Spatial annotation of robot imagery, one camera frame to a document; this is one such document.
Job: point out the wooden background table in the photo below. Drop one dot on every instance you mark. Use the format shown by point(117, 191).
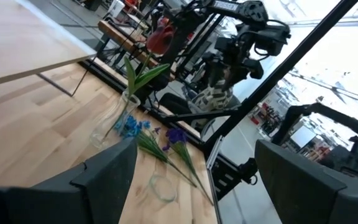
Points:
point(120, 34)

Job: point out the black aluminium table frame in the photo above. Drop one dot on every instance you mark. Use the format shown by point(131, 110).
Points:
point(291, 62)

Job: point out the white bucket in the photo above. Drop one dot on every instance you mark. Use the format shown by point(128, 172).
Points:
point(117, 7)

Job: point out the silver frame bracket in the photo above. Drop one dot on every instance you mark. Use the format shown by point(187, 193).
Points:
point(213, 161)

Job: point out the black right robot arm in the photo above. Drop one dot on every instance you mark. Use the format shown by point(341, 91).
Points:
point(228, 9)

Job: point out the blue artificial flower bunch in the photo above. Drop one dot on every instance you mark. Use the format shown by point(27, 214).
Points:
point(132, 126)

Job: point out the person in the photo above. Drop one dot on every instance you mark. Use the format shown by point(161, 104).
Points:
point(213, 96)

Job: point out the dark red artificial tulip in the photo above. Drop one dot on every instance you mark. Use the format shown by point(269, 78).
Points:
point(160, 39)

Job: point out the black background robot arm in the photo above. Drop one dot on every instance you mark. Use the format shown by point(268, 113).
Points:
point(337, 118)

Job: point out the purple artificial flower bunch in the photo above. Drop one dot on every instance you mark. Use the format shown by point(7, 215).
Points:
point(176, 136)

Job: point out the clear glass vase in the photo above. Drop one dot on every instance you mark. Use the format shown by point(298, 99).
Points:
point(162, 200)
point(113, 118)

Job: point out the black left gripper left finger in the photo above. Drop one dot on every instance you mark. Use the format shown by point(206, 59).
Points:
point(104, 186)

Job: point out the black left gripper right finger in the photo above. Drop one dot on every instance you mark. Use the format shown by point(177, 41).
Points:
point(306, 193)

